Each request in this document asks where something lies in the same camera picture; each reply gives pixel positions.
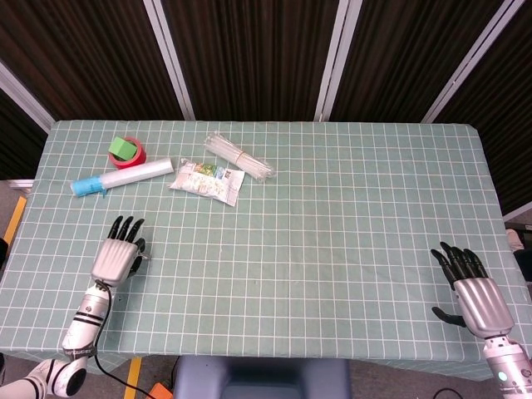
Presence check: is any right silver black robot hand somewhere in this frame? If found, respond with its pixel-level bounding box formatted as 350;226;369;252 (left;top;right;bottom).
430;241;515;337

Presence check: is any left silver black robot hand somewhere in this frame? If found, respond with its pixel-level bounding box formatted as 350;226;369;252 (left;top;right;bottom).
90;215;149;287

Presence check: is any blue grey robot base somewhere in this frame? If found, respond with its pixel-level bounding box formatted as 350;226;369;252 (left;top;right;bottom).
172;357;352;399

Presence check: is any white tube with blue cap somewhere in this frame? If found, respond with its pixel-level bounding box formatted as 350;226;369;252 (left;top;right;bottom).
71;156;175;199

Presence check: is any red tape roll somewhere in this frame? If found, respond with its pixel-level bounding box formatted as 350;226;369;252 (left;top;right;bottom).
107;137;147;170

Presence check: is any green foam block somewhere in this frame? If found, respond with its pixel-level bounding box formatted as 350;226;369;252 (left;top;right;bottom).
108;135;140;160

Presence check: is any yellow board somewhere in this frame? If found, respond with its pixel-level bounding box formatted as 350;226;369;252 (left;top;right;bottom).
2;196;28;246

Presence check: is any printed plastic snack packet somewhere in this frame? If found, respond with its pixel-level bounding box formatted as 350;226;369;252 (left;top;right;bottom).
168;157;246;208

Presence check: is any yellow floor tape strip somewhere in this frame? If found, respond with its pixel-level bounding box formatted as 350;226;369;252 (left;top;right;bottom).
123;357;142;399

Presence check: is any orange box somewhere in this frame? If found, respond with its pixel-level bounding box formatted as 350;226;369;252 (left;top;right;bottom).
145;382;175;399

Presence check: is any green checkered tablecloth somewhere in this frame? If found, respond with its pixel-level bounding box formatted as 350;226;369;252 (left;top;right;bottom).
0;120;532;382

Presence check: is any bundle of clear straws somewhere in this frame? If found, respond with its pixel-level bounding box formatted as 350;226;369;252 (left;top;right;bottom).
203;131;276;183

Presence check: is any black cable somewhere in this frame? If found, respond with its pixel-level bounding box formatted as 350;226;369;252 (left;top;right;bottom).
94;283;159;399

